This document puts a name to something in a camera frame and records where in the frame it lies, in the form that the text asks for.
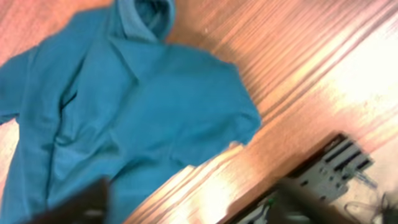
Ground blue polo shirt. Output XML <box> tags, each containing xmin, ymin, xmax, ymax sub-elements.
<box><xmin>1</xmin><ymin>1</ymin><xmax>261</xmax><ymax>223</ymax></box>

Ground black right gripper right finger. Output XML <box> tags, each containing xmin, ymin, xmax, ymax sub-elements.
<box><xmin>270</xmin><ymin>179</ymin><xmax>355</xmax><ymax>224</ymax></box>

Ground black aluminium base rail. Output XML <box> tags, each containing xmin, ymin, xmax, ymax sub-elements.
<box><xmin>229</xmin><ymin>133</ymin><xmax>377</xmax><ymax>223</ymax></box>

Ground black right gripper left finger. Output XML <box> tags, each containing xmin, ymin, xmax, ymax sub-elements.
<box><xmin>25</xmin><ymin>178</ymin><xmax>109</xmax><ymax>224</ymax></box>

